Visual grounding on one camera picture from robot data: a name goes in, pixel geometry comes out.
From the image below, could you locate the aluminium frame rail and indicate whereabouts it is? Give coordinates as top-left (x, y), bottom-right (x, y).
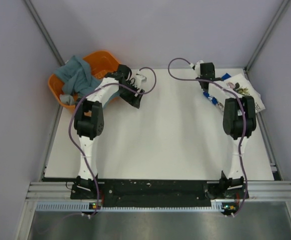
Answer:
top-left (25, 181), bottom-right (291, 202)

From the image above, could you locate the teal grey t shirt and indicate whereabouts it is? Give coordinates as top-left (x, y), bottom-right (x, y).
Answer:
top-left (53, 55), bottom-right (119, 108)

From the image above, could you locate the blue folded t shirt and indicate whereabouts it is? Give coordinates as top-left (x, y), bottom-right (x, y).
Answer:
top-left (203, 73), bottom-right (231, 110)

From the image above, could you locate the orange plastic basket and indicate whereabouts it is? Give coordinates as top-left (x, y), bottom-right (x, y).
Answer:
top-left (48, 50), bottom-right (120, 113)

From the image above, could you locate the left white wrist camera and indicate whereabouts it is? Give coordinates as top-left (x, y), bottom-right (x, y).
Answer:
top-left (134, 70), bottom-right (147, 85)

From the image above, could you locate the white t shirt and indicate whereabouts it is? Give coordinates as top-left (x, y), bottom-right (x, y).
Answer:
top-left (221, 73), bottom-right (266, 113)

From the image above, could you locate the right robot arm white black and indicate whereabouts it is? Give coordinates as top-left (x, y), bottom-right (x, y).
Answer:
top-left (196, 61), bottom-right (257, 199)

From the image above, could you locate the grey slotted cable duct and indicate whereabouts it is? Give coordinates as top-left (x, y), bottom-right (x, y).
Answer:
top-left (36, 201), bottom-right (226, 213)

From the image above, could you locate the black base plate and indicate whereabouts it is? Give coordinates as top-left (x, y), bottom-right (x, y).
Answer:
top-left (70, 178), bottom-right (246, 208)

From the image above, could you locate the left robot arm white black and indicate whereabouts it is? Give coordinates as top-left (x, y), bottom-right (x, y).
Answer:
top-left (73, 64), bottom-right (147, 199)

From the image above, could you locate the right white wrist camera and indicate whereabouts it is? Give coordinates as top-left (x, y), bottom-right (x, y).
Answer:
top-left (189, 60), bottom-right (205, 76)

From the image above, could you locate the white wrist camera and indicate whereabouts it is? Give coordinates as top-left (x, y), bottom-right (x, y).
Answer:
top-left (134, 70), bottom-right (147, 85)
top-left (189, 60), bottom-right (205, 76)

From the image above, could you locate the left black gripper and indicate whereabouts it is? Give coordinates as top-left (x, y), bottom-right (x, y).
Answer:
top-left (118, 80), bottom-right (144, 108)

